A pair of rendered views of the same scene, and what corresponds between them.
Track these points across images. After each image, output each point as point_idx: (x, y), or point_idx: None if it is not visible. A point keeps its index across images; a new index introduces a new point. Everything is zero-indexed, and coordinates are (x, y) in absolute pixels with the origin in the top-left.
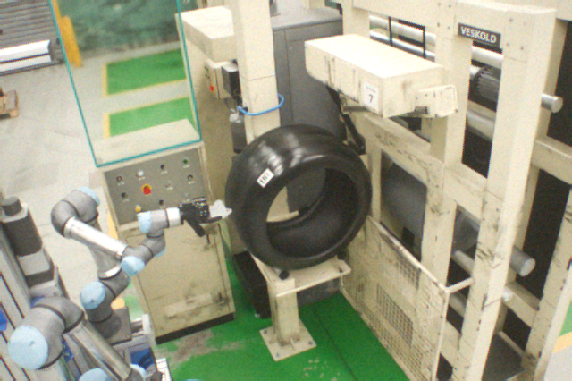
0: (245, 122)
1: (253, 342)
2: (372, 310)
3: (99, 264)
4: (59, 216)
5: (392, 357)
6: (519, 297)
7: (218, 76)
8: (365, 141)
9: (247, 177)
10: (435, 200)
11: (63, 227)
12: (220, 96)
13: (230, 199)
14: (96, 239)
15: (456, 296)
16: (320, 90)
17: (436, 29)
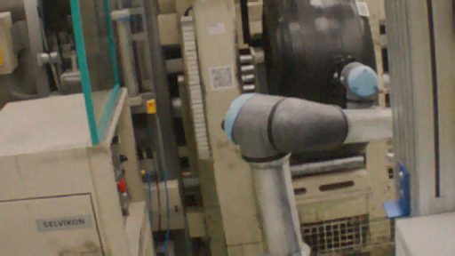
0: (197, 18)
1: None
2: (339, 227)
3: (299, 233)
4: (325, 107)
5: (393, 245)
6: (387, 146)
7: (6, 30)
8: None
9: (342, 20)
10: (372, 34)
11: (344, 116)
12: (11, 65)
13: (325, 66)
14: (374, 112)
15: (387, 150)
16: (154, 2)
17: None
